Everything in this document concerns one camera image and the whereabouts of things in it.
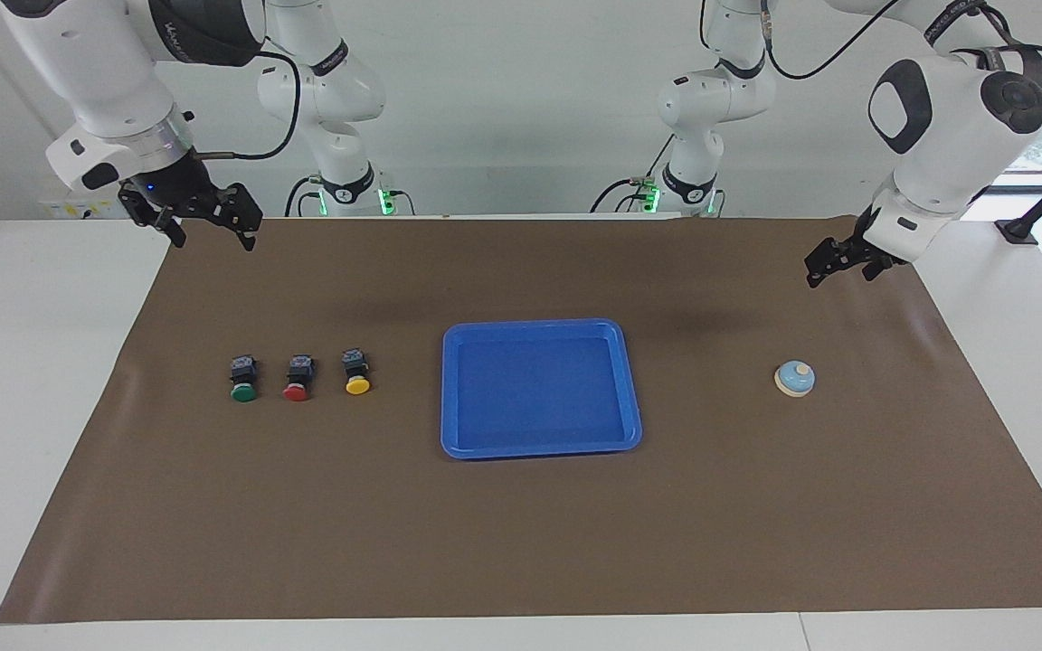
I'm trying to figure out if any black left base cable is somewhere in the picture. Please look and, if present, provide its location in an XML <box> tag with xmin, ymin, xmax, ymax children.
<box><xmin>589</xmin><ymin>136</ymin><xmax>677</xmax><ymax>214</ymax></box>

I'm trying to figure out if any red push button switch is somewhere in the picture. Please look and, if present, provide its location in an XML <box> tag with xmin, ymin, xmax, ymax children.
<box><xmin>282</xmin><ymin>354</ymin><xmax>317</xmax><ymax>402</ymax></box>

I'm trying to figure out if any black right base cable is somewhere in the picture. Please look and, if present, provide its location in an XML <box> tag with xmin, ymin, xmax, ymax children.
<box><xmin>284</xmin><ymin>175</ymin><xmax>323</xmax><ymax>218</ymax></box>

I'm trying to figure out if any black base cable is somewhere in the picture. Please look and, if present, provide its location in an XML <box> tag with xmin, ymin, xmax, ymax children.
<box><xmin>589</xmin><ymin>136</ymin><xmax>677</xmax><ymax>214</ymax></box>
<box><xmin>284</xmin><ymin>175</ymin><xmax>323</xmax><ymax>218</ymax></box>

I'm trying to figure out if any blue plastic tray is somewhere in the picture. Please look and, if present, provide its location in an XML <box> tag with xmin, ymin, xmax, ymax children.
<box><xmin>440</xmin><ymin>318</ymin><xmax>644</xmax><ymax>460</ymax></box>

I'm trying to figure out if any green push button switch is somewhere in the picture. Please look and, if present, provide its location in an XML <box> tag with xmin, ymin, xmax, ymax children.
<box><xmin>229</xmin><ymin>355</ymin><xmax>260</xmax><ymax>403</ymax></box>

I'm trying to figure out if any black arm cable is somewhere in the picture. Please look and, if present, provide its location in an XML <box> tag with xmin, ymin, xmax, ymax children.
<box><xmin>761</xmin><ymin>0</ymin><xmax>1042</xmax><ymax>80</ymax></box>
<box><xmin>192</xmin><ymin>50</ymin><xmax>303</xmax><ymax>163</ymax></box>

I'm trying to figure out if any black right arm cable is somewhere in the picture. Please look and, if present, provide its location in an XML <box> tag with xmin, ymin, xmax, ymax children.
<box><xmin>192</xmin><ymin>50</ymin><xmax>303</xmax><ymax>163</ymax></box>

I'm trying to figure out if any white wall socket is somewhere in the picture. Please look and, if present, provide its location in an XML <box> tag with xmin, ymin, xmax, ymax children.
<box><xmin>42</xmin><ymin>197</ymin><xmax>124</xmax><ymax>221</ymax></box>

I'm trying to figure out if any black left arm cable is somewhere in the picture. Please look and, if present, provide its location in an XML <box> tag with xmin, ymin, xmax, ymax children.
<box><xmin>761</xmin><ymin>0</ymin><xmax>1042</xmax><ymax>80</ymax></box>

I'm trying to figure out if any light blue call bell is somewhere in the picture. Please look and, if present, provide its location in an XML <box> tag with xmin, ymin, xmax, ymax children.
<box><xmin>774</xmin><ymin>360</ymin><xmax>817</xmax><ymax>400</ymax></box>

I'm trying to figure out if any brown table mat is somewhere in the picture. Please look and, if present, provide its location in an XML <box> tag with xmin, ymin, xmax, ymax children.
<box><xmin>0</xmin><ymin>215</ymin><xmax>1042</xmax><ymax>625</ymax></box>

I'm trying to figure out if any yellow push button switch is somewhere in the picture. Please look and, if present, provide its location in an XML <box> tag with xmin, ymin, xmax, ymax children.
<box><xmin>341</xmin><ymin>348</ymin><xmax>373</xmax><ymax>397</ymax></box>

